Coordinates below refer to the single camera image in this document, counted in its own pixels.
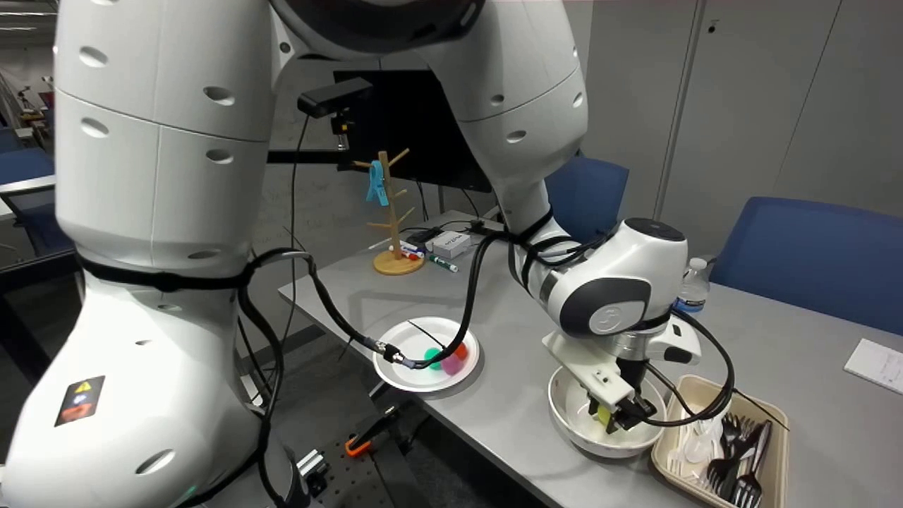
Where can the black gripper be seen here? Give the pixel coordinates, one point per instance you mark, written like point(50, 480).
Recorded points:
point(633, 406)

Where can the yellow ball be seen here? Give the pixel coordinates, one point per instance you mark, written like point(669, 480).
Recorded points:
point(599, 413)

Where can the purple ball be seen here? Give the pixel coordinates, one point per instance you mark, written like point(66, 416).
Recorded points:
point(456, 361)

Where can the green ball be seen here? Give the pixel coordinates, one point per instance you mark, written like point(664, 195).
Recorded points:
point(431, 356)

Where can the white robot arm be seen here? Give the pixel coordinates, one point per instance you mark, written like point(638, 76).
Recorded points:
point(163, 127)

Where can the white bowl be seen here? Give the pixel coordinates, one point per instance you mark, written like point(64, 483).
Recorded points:
point(569, 405)

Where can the white foam plate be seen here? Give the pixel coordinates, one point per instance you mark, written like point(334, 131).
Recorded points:
point(423, 339)

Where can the beige cutlery tray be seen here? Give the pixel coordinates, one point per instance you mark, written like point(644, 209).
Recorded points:
point(750, 413)

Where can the white plastic fork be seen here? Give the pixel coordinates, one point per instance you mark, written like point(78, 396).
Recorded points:
point(699, 444)

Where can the black plastic fork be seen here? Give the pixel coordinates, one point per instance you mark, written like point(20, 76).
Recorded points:
point(736, 475)

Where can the clear water bottle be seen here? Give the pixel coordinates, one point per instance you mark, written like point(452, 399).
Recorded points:
point(695, 285)

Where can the blue chair far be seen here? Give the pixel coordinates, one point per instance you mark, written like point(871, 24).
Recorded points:
point(586, 195)

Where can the blue chair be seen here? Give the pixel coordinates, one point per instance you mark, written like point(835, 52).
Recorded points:
point(586, 195)
point(822, 257)

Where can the white paper sheet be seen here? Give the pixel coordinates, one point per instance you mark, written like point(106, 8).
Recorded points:
point(878, 364)

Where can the blue chair near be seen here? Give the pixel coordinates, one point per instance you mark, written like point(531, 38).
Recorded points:
point(822, 257)

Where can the small white box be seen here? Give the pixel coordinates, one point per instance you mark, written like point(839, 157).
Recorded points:
point(451, 244)

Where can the wooden mug tree stand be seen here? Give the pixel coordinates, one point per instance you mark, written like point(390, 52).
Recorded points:
point(393, 260)

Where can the orange black clamp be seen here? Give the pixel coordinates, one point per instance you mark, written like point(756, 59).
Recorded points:
point(362, 437)

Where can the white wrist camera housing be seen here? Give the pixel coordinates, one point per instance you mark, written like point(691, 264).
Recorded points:
point(593, 361)

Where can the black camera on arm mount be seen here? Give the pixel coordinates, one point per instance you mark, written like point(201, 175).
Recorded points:
point(334, 97)

